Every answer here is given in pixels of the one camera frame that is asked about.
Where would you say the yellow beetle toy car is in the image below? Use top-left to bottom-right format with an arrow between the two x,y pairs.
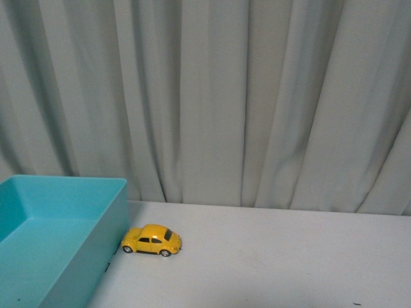
121,224 -> 182,257

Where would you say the grey pleated curtain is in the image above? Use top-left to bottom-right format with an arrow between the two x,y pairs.
1,1 -> 410,215

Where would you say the turquoise plastic storage bin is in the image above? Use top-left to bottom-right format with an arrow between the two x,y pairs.
1,175 -> 129,307

